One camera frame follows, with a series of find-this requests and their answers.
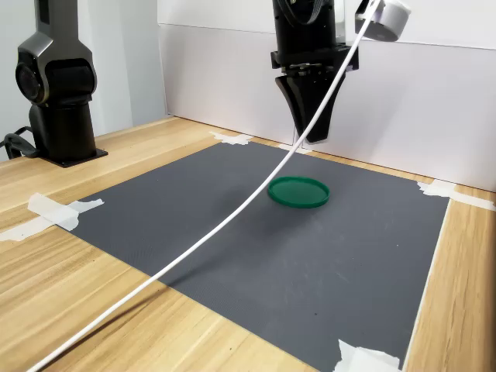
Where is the round green lid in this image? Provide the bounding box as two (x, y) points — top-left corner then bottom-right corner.
(267, 176), (331, 209)

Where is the white tape piece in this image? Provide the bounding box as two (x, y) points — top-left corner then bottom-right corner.
(416, 178), (496, 212)
(277, 142), (312, 155)
(332, 339), (402, 372)
(26, 192), (105, 233)
(0, 215), (53, 243)
(208, 130), (255, 146)

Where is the white partition panel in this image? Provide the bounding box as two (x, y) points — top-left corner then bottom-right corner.
(157, 22), (305, 147)
(301, 36), (496, 193)

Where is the dark grey mat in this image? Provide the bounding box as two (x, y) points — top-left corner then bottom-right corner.
(57, 141), (453, 372)

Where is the white camera box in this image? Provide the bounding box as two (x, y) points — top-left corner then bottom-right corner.
(354, 0), (412, 43)

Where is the white camera cable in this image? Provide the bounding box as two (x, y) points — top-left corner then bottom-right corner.
(26, 0), (384, 372)

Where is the black cable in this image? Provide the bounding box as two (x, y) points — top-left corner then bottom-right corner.
(0, 126), (40, 160)

